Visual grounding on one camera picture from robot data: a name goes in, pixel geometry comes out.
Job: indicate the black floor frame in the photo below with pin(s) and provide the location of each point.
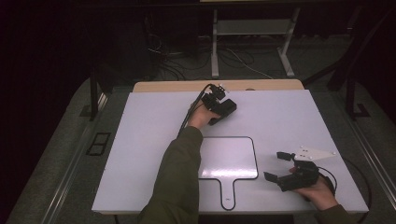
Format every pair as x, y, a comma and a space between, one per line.
98, 143

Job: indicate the black metal stand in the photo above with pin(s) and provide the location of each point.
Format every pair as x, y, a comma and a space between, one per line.
94, 93
351, 96

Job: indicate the white metal stand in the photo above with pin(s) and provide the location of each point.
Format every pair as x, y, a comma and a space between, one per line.
253, 26

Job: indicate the black whiteboard eraser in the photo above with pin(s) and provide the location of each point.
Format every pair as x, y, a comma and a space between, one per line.
226, 108

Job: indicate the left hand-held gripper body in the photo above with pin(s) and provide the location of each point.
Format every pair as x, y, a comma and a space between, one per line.
213, 99

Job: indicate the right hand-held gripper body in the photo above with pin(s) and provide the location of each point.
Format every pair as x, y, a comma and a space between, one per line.
303, 175

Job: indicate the white paddle-shaped whiteboard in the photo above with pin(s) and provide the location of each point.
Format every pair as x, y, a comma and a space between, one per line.
230, 155

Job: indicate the person's left hand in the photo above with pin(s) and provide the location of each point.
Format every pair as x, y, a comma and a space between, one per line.
200, 117

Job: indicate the person's right hand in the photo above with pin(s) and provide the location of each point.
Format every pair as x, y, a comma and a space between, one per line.
317, 194

